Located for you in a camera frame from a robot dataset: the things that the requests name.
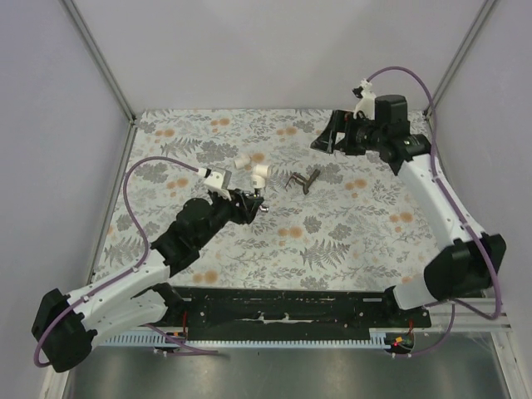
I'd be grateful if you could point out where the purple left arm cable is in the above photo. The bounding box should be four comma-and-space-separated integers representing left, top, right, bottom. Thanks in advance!
32, 156, 219, 367

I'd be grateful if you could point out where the white elbow fitting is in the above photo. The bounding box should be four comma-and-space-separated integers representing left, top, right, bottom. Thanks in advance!
251, 164, 271, 190

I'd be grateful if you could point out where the bronze water faucet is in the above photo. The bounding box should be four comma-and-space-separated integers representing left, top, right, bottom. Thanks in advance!
285, 169, 321, 195

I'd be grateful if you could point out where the white slotted cable duct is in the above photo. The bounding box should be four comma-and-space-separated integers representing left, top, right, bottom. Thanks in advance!
100, 330, 415, 350

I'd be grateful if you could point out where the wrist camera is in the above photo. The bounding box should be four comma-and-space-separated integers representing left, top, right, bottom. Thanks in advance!
196, 167, 232, 200
352, 79, 377, 120

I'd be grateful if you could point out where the aluminium front rail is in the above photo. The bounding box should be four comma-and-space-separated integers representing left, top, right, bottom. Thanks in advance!
62, 295, 516, 333

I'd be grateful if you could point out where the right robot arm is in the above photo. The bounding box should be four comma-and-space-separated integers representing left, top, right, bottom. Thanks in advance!
311, 95, 506, 310

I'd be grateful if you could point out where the aluminium frame post right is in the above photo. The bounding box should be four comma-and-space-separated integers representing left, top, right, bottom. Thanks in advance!
433, 0, 500, 106

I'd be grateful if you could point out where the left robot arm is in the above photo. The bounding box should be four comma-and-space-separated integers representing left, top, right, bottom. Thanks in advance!
31, 189, 264, 373

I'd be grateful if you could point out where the floral patterned table mat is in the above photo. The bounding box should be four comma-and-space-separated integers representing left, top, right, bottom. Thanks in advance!
93, 109, 439, 291

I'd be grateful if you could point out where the aluminium frame post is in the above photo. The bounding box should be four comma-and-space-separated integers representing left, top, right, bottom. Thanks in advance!
433, 0, 500, 106
61, 0, 137, 126

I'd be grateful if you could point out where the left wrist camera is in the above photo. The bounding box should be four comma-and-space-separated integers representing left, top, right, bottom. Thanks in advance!
196, 167, 232, 200

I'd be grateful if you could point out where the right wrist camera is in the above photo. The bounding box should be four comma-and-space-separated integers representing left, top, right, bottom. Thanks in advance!
352, 79, 377, 120

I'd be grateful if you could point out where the aluminium frame post left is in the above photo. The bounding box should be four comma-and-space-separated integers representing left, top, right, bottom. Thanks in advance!
61, 0, 137, 126

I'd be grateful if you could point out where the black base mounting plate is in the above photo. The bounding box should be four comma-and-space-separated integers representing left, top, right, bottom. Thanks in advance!
155, 287, 431, 329

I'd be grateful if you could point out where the white elbow fitting left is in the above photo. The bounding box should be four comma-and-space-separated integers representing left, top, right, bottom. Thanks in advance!
234, 154, 251, 170

